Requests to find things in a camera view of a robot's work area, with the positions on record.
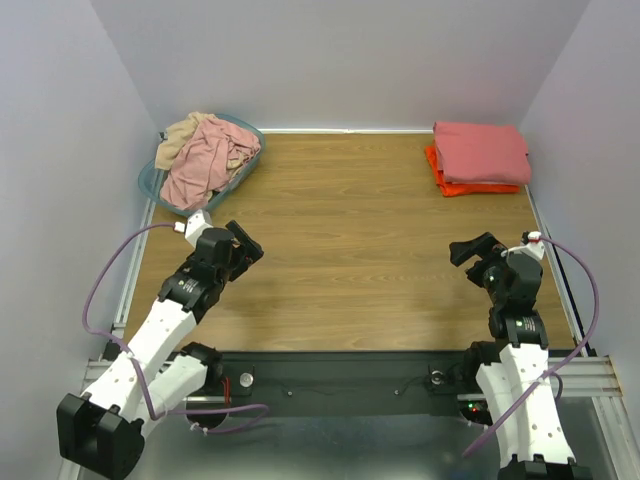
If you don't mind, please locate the aluminium frame rail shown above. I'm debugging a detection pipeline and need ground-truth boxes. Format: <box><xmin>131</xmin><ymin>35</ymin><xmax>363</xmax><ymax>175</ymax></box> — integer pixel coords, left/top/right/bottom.
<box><xmin>78</xmin><ymin>130</ymin><xmax>627</xmax><ymax>480</ymax></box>

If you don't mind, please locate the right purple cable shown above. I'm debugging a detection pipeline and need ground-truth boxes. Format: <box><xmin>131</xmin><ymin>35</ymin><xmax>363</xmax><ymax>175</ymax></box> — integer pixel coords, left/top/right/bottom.
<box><xmin>462</xmin><ymin>236</ymin><xmax>601</xmax><ymax>459</ymax></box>

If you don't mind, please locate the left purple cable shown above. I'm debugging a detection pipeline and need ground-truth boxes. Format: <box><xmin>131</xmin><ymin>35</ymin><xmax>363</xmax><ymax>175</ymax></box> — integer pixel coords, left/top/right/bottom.
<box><xmin>81</xmin><ymin>222</ymin><xmax>270</xmax><ymax>435</ymax></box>

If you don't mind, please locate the purple cable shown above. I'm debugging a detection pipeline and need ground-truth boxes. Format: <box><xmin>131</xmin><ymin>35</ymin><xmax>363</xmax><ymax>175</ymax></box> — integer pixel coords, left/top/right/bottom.
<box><xmin>462</xmin><ymin>236</ymin><xmax>601</xmax><ymax>459</ymax></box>
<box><xmin>81</xmin><ymin>222</ymin><xmax>270</xmax><ymax>435</ymax></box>

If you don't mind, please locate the teal plastic basket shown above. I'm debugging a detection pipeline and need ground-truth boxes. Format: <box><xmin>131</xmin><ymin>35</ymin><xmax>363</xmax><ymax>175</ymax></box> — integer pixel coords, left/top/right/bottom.
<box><xmin>138</xmin><ymin>114</ymin><xmax>266</xmax><ymax>217</ymax></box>

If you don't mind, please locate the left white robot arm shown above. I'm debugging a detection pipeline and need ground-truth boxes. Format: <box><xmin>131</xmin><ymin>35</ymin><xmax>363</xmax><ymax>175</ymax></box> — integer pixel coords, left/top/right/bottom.
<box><xmin>56</xmin><ymin>211</ymin><xmax>269</xmax><ymax>479</ymax></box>

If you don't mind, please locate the folded salmon pink t shirt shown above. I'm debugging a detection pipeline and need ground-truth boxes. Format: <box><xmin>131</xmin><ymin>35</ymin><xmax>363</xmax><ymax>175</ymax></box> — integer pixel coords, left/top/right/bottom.
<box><xmin>433</xmin><ymin>121</ymin><xmax>532</xmax><ymax>186</ymax></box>

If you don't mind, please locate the folded orange t shirt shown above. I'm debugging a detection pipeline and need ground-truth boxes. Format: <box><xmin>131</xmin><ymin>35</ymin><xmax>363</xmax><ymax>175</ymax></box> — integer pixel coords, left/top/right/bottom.
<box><xmin>425</xmin><ymin>143</ymin><xmax>520</xmax><ymax>197</ymax></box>

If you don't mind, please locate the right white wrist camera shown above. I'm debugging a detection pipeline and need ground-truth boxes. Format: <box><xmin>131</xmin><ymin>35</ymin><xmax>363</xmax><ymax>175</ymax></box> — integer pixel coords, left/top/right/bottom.
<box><xmin>501</xmin><ymin>231</ymin><xmax>545</xmax><ymax>262</ymax></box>

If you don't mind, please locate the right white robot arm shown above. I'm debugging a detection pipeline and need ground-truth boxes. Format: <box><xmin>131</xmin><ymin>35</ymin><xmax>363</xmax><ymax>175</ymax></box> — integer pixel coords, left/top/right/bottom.
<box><xmin>449</xmin><ymin>231</ymin><xmax>593</xmax><ymax>479</ymax></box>

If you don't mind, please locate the beige t shirt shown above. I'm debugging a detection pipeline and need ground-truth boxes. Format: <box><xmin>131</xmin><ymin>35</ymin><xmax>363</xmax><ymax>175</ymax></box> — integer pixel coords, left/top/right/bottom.
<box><xmin>155</xmin><ymin>112</ymin><xmax>260</xmax><ymax>171</ymax></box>

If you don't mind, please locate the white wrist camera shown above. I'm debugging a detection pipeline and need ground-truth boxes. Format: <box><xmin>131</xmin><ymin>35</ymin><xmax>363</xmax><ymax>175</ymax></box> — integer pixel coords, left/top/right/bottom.
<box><xmin>501</xmin><ymin>231</ymin><xmax>545</xmax><ymax>262</ymax></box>
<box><xmin>173</xmin><ymin>209</ymin><xmax>212</xmax><ymax>248</ymax></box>

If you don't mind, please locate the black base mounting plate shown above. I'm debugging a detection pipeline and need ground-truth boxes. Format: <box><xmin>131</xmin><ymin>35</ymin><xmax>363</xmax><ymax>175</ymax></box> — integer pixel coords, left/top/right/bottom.
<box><xmin>164</xmin><ymin>350</ymin><xmax>501</xmax><ymax>419</ymax></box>

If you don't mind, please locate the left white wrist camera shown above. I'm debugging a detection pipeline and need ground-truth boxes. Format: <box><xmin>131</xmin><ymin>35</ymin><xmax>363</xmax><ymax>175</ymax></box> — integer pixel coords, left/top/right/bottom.
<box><xmin>173</xmin><ymin>209</ymin><xmax>212</xmax><ymax>248</ymax></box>

